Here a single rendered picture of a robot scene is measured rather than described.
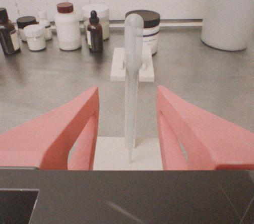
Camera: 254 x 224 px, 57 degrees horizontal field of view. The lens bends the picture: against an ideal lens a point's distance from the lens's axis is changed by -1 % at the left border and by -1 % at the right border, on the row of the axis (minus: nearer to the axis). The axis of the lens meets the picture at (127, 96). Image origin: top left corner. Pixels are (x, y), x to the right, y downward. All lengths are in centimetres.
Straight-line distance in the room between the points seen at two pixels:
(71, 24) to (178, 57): 21
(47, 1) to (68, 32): 14
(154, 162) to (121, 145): 4
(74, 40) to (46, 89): 14
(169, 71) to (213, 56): 11
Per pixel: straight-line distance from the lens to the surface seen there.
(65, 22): 48
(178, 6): 62
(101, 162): 26
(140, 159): 26
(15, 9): 63
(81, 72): 42
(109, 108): 33
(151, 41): 46
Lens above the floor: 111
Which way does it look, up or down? 37 degrees down
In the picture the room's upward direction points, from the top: 1 degrees clockwise
